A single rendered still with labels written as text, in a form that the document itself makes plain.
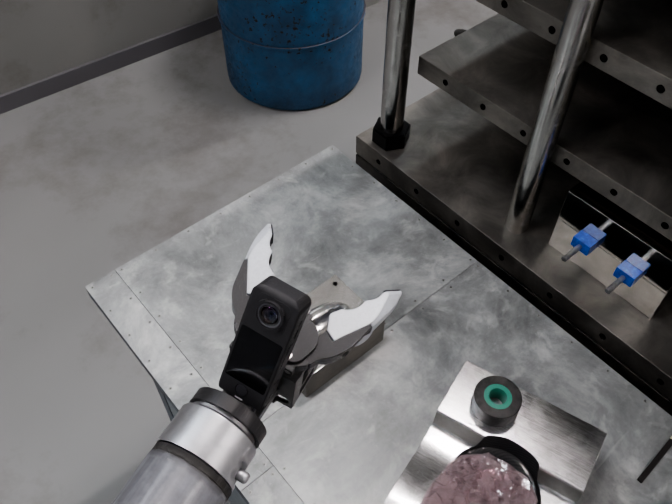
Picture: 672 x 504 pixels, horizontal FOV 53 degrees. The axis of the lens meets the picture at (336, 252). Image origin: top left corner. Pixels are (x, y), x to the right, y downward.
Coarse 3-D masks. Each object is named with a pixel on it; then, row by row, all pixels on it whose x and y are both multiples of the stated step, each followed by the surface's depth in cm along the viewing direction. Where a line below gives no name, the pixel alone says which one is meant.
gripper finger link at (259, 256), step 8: (264, 232) 68; (272, 232) 68; (256, 240) 67; (264, 240) 67; (272, 240) 68; (256, 248) 66; (264, 248) 67; (248, 256) 66; (256, 256) 66; (264, 256) 66; (248, 264) 65; (256, 264) 65; (264, 264) 65; (248, 272) 65; (256, 272) 65; (264, 272) 65; (272, 272) 65; (248, 280) 64; (256, 280) 64; (248, 288) 64
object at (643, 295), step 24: (576, 192) 142; (576, 216) 144; (600, 216) 139; (624, 216) 138; (552, 240) 154; (600, 240) 142; (624, 240) 137; (648, 240) 134; (600, 264) 146; (648, 264) 136; (624, 288) 144; (648, 288) 139; (648, 312) 142
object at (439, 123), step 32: (448, 96) 190; (416, 128) 181; (448, 128) 181; (480, 128) 181; (384, 160) 175; (416, 160) 173; (448, 160) 173; (480, 160) 173; (512, 160) 173; (416, 192) 172; (448, 192) 166; (480, 192) 166; (512, 192) 166; (544, 192) 166; (448, 224) 167; (480, 224) 160; (544, 224) 160; (512, 256) 154; (544, 256) 154; (544, 288) 151; (576, 288) 148; (576, 320) 148; (608, 320) 143; (640, 320) 143; (640, 352) 138
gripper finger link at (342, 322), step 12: (372, 300) 65; (384, 300) 65; (396, 300) 66; (336, 312) 63; (348, 312) 63; (360, 312) 64; (372, 312) 64; (384, 312) 64; (336, 324) 63; (348, 324) 63; (360, 324) 63; (372, 324) 63; (336, 336) 62
